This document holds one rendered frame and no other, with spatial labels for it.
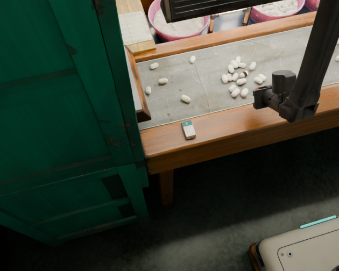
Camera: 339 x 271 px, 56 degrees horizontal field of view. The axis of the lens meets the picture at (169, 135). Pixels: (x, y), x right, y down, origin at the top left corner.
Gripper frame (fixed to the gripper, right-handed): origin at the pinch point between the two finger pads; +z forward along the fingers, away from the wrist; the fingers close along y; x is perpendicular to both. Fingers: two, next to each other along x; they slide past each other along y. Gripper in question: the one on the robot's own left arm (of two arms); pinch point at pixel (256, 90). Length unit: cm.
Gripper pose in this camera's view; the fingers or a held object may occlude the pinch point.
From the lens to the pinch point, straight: 117.6
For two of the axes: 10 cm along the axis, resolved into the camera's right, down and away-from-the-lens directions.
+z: -1.9, -3.6, 9.1
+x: 1.7, 9.1, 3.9
